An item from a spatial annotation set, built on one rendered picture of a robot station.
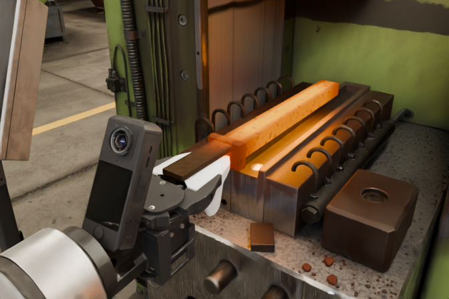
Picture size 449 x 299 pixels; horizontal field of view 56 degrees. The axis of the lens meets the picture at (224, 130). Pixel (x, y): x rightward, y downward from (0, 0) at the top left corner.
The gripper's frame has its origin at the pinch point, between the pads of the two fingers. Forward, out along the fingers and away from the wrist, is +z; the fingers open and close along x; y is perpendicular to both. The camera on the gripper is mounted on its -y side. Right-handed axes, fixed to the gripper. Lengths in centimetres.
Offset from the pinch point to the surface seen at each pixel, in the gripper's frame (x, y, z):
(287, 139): -0.5, 6.5, 19.8
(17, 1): -42.5, -13.1, 3.8
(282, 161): 2.9, 5.6, 11.8
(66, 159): -187, 107, 96
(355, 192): 13.4, 6.9, 12.0
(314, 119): -0.3, 6.6, 29.4
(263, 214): 2.9, 11.7, 6.9
